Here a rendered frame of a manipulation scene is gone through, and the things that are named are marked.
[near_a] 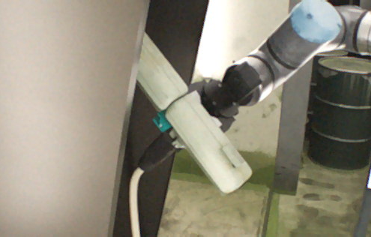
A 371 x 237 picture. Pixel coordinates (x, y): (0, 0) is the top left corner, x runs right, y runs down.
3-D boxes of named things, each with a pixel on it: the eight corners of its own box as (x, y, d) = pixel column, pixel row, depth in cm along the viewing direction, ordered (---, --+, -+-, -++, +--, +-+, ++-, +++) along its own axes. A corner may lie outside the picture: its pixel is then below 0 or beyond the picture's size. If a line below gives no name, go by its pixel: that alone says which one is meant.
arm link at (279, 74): (282, 27, 80) (255, 54, 87) (252, 44, 72) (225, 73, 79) (310, 60, 78) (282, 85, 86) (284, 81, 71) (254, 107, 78)
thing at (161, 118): (180, 121, 61) (186, 115, 59) (162, 132, 59) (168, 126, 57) (170, 108, 61) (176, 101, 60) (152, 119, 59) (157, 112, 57)
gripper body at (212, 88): (200, 142, 68) (237, 113, 76) (226, 123, 62) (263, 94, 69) (175, 109, 69) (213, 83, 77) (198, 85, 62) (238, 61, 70)
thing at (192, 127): (192, 208, 72) (264, 168, 54) (175, 223, 69) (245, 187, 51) (52, 18, 77) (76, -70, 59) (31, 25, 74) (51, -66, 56)
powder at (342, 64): (312, 59, 331) (312, 58, 331) (368, 61, 329) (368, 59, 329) (331, 73, 281) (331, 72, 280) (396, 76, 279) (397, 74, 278)
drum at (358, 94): (300, 145, 363) (309, 55, 332) (355, 145, 361) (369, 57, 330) (316, 174, 308) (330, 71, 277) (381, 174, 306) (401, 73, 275)
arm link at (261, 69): (281, 85, 71) (249, 45, 72) (268, 94, 68) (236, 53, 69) (252, 106, 78) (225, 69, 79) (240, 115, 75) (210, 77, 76)
